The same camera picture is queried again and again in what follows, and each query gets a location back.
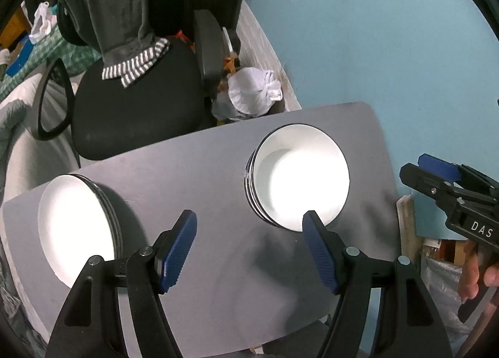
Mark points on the black office chair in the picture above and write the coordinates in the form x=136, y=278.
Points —
x=132, y=108

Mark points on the green checkered bag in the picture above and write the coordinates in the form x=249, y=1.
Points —
x=74, y=55

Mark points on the small white plastic bag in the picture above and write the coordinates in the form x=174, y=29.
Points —
x=39, y=24

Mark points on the clear plastic bag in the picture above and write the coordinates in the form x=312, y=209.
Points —
x=444, y=291

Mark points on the orange tool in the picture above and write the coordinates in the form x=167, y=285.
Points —
x=230, y=63

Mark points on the dark grey garment striped cuff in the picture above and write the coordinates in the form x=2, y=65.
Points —
x=113, y=10

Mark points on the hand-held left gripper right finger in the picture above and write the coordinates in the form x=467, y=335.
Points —
x=321, y=252

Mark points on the blue box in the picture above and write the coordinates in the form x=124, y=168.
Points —
x=19, y=59

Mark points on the white bowl with dark rim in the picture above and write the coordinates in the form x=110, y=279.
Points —
x=249, y=192
x=304, y=178
x=246, y=182

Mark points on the person's right hand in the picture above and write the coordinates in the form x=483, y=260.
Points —
x=469, y=276

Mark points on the white plate with dark rim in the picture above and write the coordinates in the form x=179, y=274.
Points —
x=122, y=235
x=118, y=227
x=74, y=225

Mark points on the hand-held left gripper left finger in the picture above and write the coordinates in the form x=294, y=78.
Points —
x=179, y=252

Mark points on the large tied white plastic bag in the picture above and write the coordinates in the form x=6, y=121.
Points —
x=253, y=90

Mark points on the wooden board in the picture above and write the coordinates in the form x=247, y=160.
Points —
x=407, y=225

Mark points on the grey duvet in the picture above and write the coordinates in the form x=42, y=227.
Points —
x=27, y=139

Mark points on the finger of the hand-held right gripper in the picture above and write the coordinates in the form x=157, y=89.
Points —
x=438, y=167
x=421, y=182

